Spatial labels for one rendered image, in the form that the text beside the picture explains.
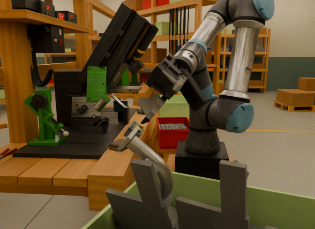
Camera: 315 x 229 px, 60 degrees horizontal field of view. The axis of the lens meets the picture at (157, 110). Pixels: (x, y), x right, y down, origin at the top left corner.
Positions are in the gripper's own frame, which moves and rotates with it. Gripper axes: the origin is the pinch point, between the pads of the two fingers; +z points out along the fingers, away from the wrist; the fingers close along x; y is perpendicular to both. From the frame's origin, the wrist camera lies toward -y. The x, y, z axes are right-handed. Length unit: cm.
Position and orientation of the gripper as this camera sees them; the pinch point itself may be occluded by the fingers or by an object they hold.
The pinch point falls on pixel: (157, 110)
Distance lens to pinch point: 64.8
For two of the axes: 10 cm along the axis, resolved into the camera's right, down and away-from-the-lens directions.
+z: -4.1, 5.5, -7.3
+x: 5.1, -5.2, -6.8
